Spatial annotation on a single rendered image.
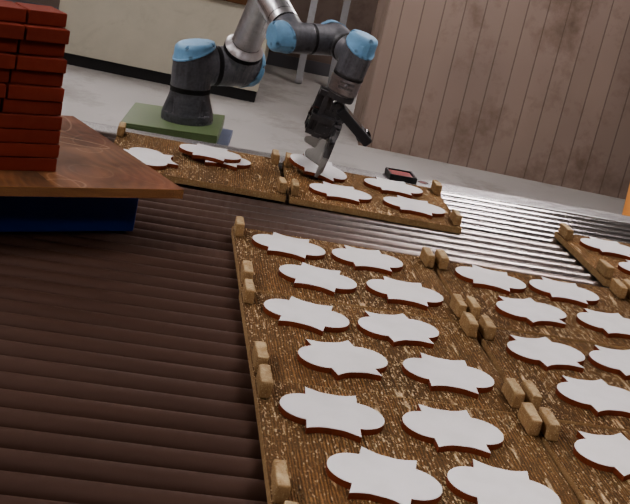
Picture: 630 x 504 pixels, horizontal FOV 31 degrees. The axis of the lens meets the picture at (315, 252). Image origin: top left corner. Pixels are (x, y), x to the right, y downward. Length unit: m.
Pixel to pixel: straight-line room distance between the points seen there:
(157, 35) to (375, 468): 7.44
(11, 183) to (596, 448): 1.02
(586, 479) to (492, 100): 6.55
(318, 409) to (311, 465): 0.14
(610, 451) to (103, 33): 7.43
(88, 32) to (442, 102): 2.75
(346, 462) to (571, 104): 6.83
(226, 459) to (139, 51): 7.44
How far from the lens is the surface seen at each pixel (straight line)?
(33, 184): 1.94
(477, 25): 7.91
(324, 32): 2.75
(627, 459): 1.64
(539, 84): 8.04
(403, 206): 2.66
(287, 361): 1.67
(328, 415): 1.51
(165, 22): 8.68
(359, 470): 1.39
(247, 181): 2.62
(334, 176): 2.78
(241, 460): 1.41
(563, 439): 1.66
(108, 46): 8.77
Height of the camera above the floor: 1.59
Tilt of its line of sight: 17 degrees down
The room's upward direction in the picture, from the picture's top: 12 degrees clockwise
